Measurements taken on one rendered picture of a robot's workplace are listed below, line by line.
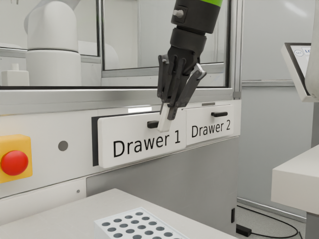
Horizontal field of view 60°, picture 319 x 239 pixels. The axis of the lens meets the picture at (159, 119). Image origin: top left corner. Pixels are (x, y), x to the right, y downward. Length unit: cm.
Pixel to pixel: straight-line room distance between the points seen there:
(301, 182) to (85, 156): 44
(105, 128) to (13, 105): 18
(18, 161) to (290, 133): 202
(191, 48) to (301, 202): 37
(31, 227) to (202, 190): 62
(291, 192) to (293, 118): 167
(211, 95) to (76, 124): 53
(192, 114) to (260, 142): 156
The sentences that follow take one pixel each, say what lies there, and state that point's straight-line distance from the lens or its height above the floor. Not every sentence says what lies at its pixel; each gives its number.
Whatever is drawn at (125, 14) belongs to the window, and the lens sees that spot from 73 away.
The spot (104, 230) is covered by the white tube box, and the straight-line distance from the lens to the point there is 42.
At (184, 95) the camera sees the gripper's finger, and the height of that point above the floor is 98.
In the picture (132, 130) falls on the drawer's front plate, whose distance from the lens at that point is 65.
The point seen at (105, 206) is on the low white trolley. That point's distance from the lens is 59.
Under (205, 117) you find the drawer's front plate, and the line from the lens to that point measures 91.
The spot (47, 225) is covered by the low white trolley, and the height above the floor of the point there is 76.
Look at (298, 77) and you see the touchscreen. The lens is 132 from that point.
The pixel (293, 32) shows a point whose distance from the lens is 229.
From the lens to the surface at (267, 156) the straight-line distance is 238.
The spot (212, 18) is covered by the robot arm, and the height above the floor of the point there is 113.
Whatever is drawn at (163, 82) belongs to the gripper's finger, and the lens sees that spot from 65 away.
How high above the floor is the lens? 100
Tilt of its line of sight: 7 degrees down
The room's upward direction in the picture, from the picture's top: straight up
